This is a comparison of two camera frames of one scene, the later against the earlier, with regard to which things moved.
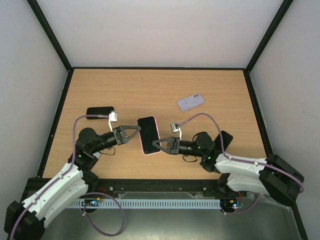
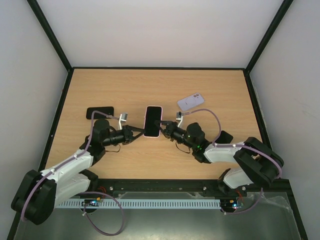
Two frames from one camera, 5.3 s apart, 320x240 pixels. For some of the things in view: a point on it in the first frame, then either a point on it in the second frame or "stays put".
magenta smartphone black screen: x=149 y=134 -> x=153 y=113
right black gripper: x=174 y=145 -> x=169 y=128
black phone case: x=101 y=110 stays put
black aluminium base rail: x=108 y=187 stays put
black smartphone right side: x=227 y=138 stays put
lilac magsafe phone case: x=190 y=102 stays put
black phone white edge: x=149 y=133 -> x=152 y=113
